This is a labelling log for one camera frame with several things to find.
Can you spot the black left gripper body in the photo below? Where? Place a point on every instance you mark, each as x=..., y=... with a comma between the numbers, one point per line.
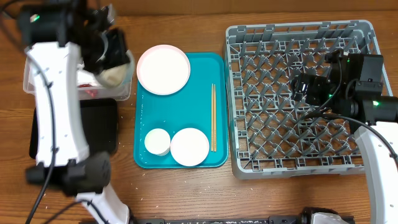
x=93, y=46

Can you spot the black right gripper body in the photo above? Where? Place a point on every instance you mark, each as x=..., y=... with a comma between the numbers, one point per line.
x=318, y=93

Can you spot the cooked rice pile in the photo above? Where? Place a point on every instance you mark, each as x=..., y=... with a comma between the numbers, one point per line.
x=112, y=77

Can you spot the grey bowl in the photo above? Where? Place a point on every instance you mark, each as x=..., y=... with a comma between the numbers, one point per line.
x=116, y=48

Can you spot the red snack wrapper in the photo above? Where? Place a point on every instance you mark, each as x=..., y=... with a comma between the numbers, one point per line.
x=88, y=89

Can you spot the large pink plate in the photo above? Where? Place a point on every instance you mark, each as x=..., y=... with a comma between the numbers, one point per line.
x=163, y=69

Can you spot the white cup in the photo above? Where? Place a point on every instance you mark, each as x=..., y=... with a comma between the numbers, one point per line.
x=157, y=142

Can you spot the small pink plate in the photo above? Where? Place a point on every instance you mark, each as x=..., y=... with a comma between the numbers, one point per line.
x=189, y=147

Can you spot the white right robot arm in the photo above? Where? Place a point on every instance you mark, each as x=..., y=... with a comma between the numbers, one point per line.
x=352, y=91

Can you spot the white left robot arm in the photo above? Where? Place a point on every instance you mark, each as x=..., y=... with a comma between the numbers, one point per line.
x=59, y=39

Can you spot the clear plastic waste bin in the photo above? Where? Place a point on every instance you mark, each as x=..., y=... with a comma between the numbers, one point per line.
x=119, y=93

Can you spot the grey dishwasher rack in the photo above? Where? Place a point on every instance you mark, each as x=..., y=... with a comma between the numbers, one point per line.
x=270, y=137

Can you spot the black waste tray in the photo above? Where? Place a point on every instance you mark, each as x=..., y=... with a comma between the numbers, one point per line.
x=99, y=124

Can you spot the wooden chopstick right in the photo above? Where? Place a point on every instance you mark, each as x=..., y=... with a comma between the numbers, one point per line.
x=214, y=117

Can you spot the wooden chopstick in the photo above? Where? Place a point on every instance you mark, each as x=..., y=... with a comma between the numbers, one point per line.
x=212, y=117

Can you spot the teal serving tray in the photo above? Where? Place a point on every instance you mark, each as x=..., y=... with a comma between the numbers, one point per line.
x=188, y=108

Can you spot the wooden chopstick left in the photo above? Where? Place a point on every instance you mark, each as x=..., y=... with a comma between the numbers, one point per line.
x=212, y=117

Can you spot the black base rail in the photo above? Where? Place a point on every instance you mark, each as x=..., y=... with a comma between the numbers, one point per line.
x=308, y=215

